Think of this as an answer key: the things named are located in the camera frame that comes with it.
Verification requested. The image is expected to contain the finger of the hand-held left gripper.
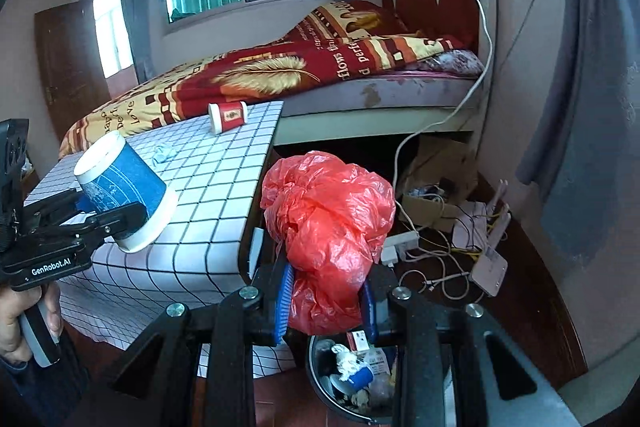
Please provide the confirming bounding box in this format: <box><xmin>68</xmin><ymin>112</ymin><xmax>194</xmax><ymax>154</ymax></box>
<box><xmin>50</xmin><ymin>202</ymin><xmax>146</xmax><ymax>253</ymax></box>
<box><xmin>22</xmin><ymin>187</ymin><xmax>101</xmax><ymax>220</ymax></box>

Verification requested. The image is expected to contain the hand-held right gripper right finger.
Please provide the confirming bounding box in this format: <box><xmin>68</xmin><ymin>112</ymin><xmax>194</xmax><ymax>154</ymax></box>
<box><xmin>360</xmin><ymin>264</ymin><xmax>571</xmax><ymax>427</ymax></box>

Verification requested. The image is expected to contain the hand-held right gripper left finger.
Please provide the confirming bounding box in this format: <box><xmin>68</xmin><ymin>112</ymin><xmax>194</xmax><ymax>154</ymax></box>
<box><xmin>75</xmin><ymin>249</ymin><xmax>298</xmax><ymax>427</ymax></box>

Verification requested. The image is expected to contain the blue paper cup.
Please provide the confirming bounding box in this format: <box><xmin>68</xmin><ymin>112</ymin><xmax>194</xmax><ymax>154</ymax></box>
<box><xmin>73</xmin><ymin>130</ymin><xmax>179</xmax><ymax>254</ymax></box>

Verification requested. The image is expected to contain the red plastic bag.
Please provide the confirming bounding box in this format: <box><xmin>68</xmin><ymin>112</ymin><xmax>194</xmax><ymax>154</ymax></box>
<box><xmin>260</xmin><ymin>150</ymin><xmax>397</xmax><ymax>337</ymax></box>

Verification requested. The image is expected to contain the dark round trash bin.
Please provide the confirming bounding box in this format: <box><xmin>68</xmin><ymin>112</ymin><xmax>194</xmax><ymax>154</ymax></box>
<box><xmin>306</xmin><ymin>331</ymin><xmax>401</xmax><ymax>425</ymax></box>

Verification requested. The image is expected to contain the person's left forearm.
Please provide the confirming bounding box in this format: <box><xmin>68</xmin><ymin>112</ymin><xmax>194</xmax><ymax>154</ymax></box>
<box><xmin>0</xmin><ymin>352</ymin><xmax>91</xmax><ymax>427</ymax></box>

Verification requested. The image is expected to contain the person's left hand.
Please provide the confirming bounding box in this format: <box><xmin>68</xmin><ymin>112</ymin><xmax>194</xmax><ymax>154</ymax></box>
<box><xmin>0</xmin><ymin>279</ymin><xmax>63</xmax><ymax>365</ymax></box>

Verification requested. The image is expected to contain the small red white carton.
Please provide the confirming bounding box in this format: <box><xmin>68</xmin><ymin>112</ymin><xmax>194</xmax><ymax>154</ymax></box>
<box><xmin>347</xmin><ymin>331</ymin><xmax>372</xmax><ymax>353</ymax></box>

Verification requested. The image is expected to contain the crumpled white tissue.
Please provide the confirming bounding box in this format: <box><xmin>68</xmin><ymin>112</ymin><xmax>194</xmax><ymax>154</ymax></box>
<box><xmin>332</xmin><ymin>344</ymin><xmax>362</xmax><ymax>380</ymax></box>

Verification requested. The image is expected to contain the white power strip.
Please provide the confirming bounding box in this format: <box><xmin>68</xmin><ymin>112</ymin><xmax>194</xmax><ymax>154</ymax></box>
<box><xmin>382</xmin><ymin>229</ymin><xmax>421</xmax><ymax>265</ymax></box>

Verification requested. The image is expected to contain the brown wooden door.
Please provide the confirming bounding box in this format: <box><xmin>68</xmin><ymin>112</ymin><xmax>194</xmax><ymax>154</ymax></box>
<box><xmin>34</xmin><ymin>1</ymin><xmax>111</xmax><ymax>142</ymax></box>

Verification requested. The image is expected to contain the red paper cup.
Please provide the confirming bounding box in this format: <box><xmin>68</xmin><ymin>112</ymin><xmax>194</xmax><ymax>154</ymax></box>
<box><xmin>207</xmin><ymin>101</ymin><xmax>247</xmax><ymax>135</ymax></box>

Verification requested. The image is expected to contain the cardboard box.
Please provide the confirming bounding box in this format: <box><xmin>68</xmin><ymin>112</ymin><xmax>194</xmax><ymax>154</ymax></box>
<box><xmin>400</xmin><ymin>137</ymin><xmax>478</xmax><ymax>228</ymax></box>

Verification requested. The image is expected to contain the bed with red-yellow blanket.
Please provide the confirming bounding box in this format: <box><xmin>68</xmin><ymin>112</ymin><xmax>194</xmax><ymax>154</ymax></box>
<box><xmin>59</xmin><ymin>0</ymin><xmax>463</xmax><ymax>158</ymax></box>

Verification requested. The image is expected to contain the bed with grey mattress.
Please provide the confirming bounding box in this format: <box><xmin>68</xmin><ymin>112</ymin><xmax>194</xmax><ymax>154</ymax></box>
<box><xmin>272</xmin><ymin>49</ymin><xmax>488</xmax><ymax>148</ymax></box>

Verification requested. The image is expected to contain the large grey drape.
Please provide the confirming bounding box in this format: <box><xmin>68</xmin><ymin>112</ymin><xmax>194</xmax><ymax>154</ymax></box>
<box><xmin>515</xmin><ymin>0</ymin><xmax>640</xmax><ymax>258</ymax></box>

